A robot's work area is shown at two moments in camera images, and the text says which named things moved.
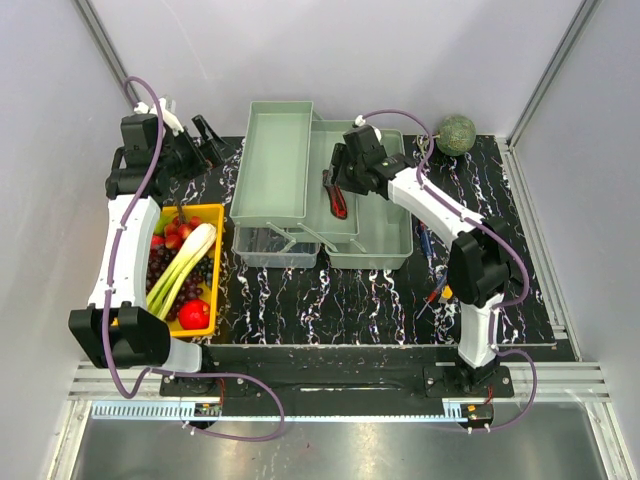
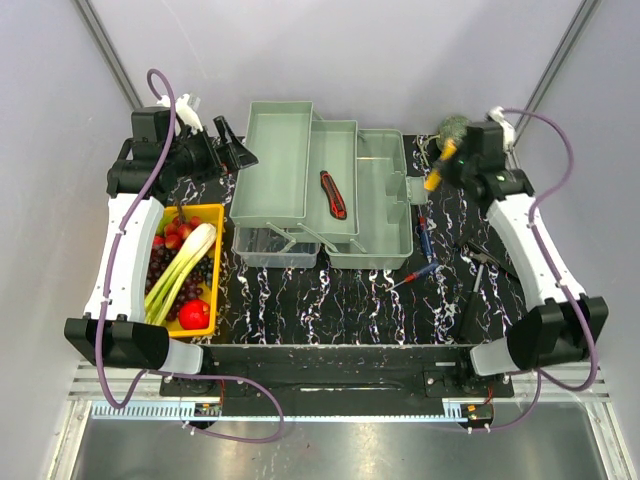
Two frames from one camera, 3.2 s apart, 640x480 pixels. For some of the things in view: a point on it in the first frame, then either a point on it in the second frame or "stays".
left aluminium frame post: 101,41 stays
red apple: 194,314 stays
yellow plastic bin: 206,214 stays
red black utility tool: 335,192 stays
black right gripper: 339,159 to 447,168
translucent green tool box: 282,210 stays
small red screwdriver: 432,298 to 414,275
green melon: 456,135 stays
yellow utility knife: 447,292 to 434,177
